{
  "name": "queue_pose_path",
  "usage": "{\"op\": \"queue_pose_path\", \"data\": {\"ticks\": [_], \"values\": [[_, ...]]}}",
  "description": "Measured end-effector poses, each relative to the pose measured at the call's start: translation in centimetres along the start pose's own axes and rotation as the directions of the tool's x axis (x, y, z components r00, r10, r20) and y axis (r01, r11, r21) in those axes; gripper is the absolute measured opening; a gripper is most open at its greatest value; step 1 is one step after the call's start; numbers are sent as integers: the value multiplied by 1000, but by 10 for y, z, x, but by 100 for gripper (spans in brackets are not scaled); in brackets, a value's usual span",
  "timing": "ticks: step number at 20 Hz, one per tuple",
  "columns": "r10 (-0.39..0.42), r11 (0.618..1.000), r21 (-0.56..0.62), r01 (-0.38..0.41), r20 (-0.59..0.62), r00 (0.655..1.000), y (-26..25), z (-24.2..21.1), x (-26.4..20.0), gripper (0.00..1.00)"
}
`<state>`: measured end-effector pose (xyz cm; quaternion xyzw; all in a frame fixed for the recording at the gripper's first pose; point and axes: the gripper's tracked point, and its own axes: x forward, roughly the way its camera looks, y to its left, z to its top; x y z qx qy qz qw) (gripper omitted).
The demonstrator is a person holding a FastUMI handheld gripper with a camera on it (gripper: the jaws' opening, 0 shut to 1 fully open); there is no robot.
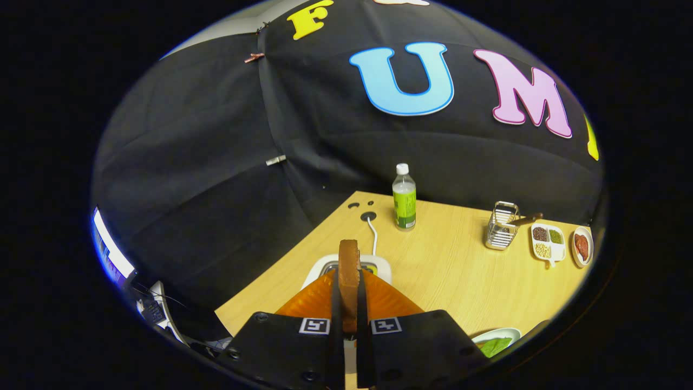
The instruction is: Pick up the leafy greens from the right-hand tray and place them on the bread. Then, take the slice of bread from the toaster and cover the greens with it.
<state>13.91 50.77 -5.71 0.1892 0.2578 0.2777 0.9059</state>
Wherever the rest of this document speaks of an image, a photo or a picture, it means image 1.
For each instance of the white divided bean dish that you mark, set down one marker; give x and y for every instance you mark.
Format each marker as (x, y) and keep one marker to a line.
(548, 244)

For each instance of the pale green round plate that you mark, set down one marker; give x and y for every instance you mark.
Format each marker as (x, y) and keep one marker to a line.
(503, 332)

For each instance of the lit computer monitor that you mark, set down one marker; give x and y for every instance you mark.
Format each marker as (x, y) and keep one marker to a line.
(111, 249)

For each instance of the silver cloth clip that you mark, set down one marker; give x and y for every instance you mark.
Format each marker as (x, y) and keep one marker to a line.
(276, 160)

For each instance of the brown meat piece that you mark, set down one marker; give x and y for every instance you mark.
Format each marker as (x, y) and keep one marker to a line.
(582, 246)

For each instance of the toasted bread slice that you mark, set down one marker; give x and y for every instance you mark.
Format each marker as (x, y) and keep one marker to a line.
(349, 276)

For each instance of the white toaster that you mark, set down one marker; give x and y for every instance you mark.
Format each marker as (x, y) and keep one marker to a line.
(379, 265)

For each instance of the copper cloth clip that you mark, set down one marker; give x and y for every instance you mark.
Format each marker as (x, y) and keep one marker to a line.
(254, 57)

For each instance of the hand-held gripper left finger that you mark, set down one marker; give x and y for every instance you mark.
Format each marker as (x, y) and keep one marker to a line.
(337, 336)

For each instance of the white office device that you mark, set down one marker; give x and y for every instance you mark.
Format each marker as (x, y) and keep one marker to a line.
(159, 309)

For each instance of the green lettuce leaf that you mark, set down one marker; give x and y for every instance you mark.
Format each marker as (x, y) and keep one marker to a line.
(495, 346)

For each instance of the green label drink bottle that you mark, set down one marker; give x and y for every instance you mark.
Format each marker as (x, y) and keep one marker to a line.
(404, 206)

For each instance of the round white meat plate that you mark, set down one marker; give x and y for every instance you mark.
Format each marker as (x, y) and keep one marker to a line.
(590, 246)

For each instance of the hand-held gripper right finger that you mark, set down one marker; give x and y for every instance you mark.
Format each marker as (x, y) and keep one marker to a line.
(364, 336)

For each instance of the black backdrop cloth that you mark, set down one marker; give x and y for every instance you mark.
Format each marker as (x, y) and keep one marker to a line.
(216, 162)

